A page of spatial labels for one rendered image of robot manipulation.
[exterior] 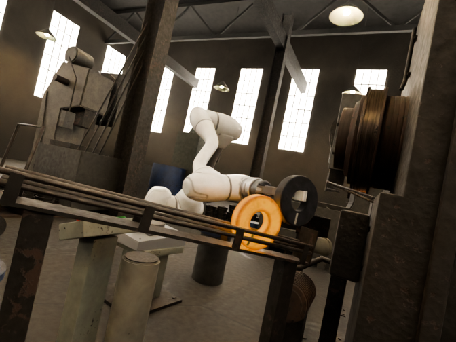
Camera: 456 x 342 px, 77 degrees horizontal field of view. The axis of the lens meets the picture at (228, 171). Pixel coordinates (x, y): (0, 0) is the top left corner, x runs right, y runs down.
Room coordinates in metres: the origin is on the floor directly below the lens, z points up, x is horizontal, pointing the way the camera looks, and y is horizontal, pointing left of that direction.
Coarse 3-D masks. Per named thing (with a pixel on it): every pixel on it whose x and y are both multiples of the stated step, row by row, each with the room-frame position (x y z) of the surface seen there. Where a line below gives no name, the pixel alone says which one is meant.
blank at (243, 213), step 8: (248, 200) 0.78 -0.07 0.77; (256, 200) 0.79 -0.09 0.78; (264, 200) 0.80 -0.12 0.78; (272, 200) 0.81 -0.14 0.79; (240, 208) 0.77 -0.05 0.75; (248, 208) 0.78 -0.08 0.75; (256, 208) 0.79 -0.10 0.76; (264, 208) 0.80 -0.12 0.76; (272, 208) 0.81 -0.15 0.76; (232, 216) 0.79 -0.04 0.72; (240, 216) 0.77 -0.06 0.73; (248, 216) 0.78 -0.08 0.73; (264, 216) 0.83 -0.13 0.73; (272, 216) 0.82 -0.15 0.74; (280, 216) 0.83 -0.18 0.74; (232, 224) 0.78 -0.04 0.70; (240, 224) 0.77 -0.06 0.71; (248, 224) 0.78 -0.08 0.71; (264, 224) 0.83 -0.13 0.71; (272, 224) 0.82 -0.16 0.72; (280, 224) 0.83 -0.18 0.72; (232, 232) 0.79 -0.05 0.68; (264, 232) 0.81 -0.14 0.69; (272, 232) 0.82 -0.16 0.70; (272, 240) 0.83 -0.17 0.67; (256, 248) 0.80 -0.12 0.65
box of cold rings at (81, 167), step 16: (48, 160) 3.64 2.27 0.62; (64, 160) 3.49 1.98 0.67; (80, 160) 3.37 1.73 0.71; (96, 160) 3.55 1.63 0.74; (112, 160) 3.75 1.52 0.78; (64, 176) 3.45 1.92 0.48; (80, 176) 3.39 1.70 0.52; (96, 176) 3.59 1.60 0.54; (112, 176) 3.80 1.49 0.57; (144, 176) 4.31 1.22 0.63; (144, 192) 4.37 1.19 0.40; (80, 208) 3.48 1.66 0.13; (96, 208) 3.69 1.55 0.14
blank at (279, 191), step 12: (288, 180) 0.84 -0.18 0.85; (300, 180) 0.86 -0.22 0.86; (276, 192) 0.85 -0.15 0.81; (288, 192) 0.84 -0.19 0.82; (312, 192) 0.89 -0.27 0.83; (288, 204) 0.84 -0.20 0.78; (300, 204) 0.90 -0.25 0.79; (312, 204) 0.89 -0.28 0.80; (288, 216) 0.84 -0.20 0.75; (300, 216) 0.87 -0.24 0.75; (312, 216) 0.89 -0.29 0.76
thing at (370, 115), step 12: (372, 96) 1.10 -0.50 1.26; (372, 108) 1.07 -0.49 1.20; (360, 120) 1.06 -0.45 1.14; (372, 120) 1.05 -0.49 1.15; (360, 132) 1.06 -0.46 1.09; (372, 132) 1.05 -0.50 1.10; (360, 144) 1.07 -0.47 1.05; (372, 144) 1.05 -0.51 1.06; (360, 156) 1.08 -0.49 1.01; (372, 156) 1.06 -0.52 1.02; (360, 168) 1.10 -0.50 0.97; (360, 180) 1.14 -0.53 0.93
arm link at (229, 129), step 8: (224, 120) 1.54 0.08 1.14; (232, 120) 1.58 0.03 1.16; (216, 128) 1.53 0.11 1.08; (224, 128) 1.55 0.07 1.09; (232, 128) 1.58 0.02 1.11; (240, 128) 1.62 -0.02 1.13; (224, 136) 1.58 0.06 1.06; (232, 136) 1.61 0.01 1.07; (224, 144) 1.62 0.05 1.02; (216, 152) 1.65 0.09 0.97; (216, 160) 1.71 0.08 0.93; (176, 200) 1.80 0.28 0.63; (184, 200) 1.78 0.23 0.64; (192, 200) 1.79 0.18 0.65; (184, 208) 1.79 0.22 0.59; (192, 208) 1.81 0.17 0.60; (200, 208) 1.87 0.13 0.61
